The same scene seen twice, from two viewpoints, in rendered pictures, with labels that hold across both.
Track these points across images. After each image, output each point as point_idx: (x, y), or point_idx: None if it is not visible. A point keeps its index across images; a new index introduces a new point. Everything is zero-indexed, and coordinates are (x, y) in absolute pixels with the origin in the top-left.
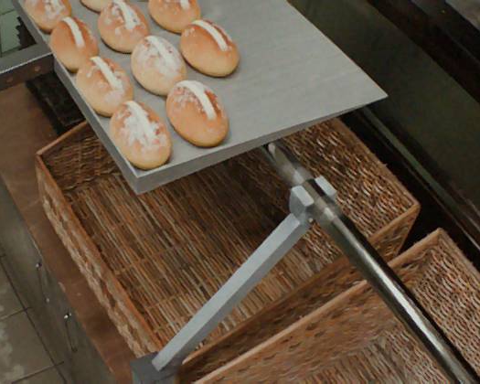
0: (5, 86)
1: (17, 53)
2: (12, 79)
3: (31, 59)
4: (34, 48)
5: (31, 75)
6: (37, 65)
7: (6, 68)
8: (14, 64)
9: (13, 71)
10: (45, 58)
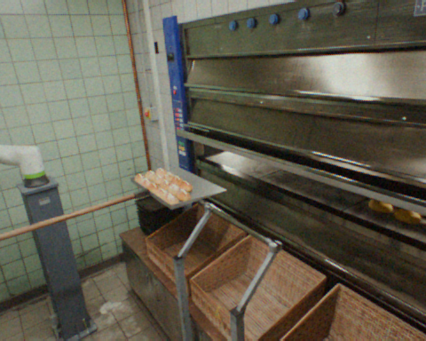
0: (138, 197)
1: (140, 190)
2: (139, 195)
3: (144, 191)
4: (144, 189)
5: (144, 195)
6: (145, 193)
7: (138, 193)
8: (139, 192)
9: (139, 194)
10: (147, 191)
